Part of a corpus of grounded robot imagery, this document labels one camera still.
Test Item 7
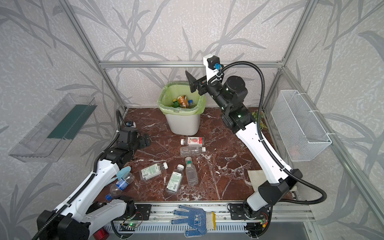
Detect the brown tea bottle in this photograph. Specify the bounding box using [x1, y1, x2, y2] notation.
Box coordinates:
[178, 95, 189, 109]

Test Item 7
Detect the blue label pepsi bottle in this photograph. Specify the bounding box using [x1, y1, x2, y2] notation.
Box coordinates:
[188, 100, 196, 109]

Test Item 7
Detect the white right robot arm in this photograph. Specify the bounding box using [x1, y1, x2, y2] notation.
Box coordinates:
[186, 61, 328, 220]

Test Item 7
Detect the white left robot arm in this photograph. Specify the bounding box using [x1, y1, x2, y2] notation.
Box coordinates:
[33, 110, 151, 240]

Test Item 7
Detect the green bin liner bag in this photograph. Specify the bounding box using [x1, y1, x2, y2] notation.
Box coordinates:
[158, 81, 207, 116]

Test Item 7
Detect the white plastic trash bin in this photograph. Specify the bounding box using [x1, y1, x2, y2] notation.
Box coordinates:
[165, 114, 201, 136]

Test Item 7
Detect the white label bottle left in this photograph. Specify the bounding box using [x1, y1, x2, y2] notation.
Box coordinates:
[140, 162, 168, 181]

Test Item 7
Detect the light blue spatula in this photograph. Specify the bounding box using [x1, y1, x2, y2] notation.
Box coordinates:
[111, 166, 131, 181]

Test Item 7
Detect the blue label bottle far left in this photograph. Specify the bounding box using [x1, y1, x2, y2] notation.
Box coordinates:
[105, 173, 135, 201]

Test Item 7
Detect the clear unlabelled bottle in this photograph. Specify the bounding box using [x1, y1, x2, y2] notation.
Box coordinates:
[180, 146, 206, 157]

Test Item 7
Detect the guava juice bottle red label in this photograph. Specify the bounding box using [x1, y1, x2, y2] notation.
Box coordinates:
[180, 136, 205, 147]

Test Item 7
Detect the clear bottle green cap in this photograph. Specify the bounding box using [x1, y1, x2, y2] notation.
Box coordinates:
[185, 157, 199, 187]

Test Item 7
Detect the potted artificial flower plant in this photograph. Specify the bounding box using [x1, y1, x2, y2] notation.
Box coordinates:
[252, 111, 268, 131]

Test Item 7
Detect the green circuit board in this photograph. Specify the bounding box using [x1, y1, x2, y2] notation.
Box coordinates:
[120, 223, 141, 232]

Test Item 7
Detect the blue dotted work glove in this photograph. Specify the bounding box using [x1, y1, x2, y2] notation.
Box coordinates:
[170, 205, 217, 238]

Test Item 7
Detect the beige striped oven mitt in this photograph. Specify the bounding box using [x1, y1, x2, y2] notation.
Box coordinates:
[248, 170, 267, 192]

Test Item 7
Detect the red spray bottle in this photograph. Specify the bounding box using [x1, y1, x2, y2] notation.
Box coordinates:
[93, 228, 110, 240]

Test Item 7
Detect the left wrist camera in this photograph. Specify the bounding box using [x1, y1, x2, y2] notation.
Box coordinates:
[125, 121, 136, 128]

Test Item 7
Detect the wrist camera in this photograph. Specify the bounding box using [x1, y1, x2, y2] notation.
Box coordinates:
[125, 121, 136, 128]
[203, 54, 220, 80]

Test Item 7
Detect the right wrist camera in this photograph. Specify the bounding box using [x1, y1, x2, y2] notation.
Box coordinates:
[203, 54, 220, 80]

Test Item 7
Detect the clear wall shelf tray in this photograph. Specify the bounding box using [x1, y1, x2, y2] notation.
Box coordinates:
[9, 94, 97, 163]

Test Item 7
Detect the white wire mesh basket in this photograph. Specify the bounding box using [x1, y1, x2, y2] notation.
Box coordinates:
[271, 90, 332, 162]

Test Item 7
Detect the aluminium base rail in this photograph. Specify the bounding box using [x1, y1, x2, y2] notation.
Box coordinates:
[102, 201, 316, 239]

